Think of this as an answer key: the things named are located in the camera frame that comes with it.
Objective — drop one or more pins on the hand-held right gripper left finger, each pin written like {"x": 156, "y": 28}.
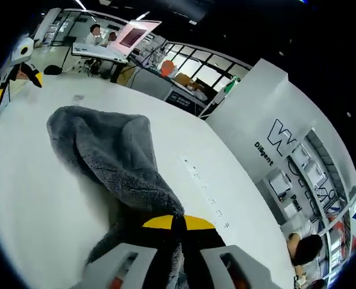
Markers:
{"x": 126, "y": 262}

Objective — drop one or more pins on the black stool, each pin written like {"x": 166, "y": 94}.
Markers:
{"x": 52, "y": 70}

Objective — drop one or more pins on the grey metal shelf rack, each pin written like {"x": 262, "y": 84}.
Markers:
{"x": 322, "y": 150}

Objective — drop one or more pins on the grey workbench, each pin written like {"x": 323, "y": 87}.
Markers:
{"x": 153, "y": 84}

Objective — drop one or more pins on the white standing desk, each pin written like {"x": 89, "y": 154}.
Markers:
{"x": 96, "y": 51}

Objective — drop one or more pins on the brown cardboard box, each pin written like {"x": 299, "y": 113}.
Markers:
{"x": 125, "y": 76}
{"x": 182, "y": 79}

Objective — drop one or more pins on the orange container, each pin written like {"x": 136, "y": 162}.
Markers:
{"x": 168, "y": 67}

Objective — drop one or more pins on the green hanging cloth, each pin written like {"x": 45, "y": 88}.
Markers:
{"x": 232, "y": 85}

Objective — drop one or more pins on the grey towel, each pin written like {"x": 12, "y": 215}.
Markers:
{"x": 111, "y": 150}

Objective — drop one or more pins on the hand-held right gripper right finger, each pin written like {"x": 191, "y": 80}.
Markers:
{"x": 214, "y": 265}

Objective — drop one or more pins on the row of white storage bins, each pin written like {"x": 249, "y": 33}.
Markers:
{"x": 280, "y": 183}

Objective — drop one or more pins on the monitor with pink screen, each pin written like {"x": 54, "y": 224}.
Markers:
{"x": 132, "y": 36}

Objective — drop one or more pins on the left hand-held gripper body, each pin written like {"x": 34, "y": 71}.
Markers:
{"x": 22, "y": 51}

